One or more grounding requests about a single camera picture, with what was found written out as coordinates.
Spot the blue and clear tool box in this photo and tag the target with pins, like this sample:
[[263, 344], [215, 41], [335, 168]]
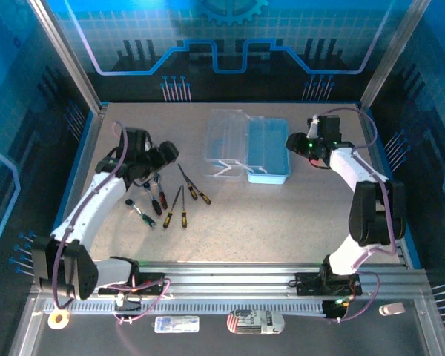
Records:
[[267, 155]]

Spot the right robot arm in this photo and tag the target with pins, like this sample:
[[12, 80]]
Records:
[[374, 215]]

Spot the white blue label card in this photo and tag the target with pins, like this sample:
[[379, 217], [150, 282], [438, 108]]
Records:
[[177, 324]]

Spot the yellow tape roll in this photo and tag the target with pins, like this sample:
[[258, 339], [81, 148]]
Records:
[[58, 319]]

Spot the sticker covered oval object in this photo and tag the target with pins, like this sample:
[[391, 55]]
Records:
[[255, 322]]

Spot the aluminium frame post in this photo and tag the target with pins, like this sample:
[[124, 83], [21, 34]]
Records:
[[70, 59], [393, 55]]

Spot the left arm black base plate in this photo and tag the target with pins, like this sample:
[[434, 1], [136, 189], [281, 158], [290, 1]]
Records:
[[152, 283]]

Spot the aluminium rail beam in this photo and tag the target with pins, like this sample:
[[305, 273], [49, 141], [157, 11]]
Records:
[[226, 276]]

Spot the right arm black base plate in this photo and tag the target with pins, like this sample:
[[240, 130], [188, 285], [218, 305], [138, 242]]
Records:
[[308, 283]]

